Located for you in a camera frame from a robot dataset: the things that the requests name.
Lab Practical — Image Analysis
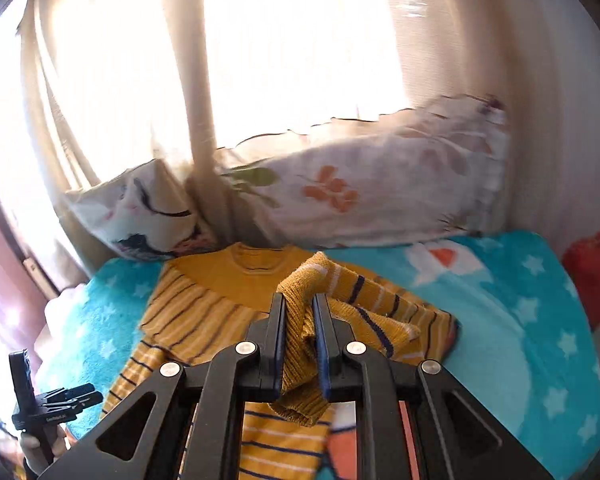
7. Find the yellow striped knit sweater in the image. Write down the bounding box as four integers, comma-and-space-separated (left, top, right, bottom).
102, 244, 457, 479

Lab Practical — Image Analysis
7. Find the white gloved left hand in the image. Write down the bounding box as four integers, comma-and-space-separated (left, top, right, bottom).
19, 425, 68, 479

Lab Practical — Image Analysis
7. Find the turquoise star fleece blanket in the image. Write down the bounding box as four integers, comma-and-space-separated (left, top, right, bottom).
35, 231, 600, 479

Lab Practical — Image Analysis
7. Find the woman silhouette print pillow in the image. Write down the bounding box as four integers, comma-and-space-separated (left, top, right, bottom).
66, 159, 218, 261

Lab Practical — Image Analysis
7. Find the red object beside bed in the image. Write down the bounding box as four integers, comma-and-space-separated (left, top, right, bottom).
562, 231, 600, 330

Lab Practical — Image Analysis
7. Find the floral leaf print pillow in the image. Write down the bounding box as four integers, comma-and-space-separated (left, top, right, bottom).
215, 94, 509, 248

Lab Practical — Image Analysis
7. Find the beige sheer curtain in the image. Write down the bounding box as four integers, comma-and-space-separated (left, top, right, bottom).
0, 0, 600, 294

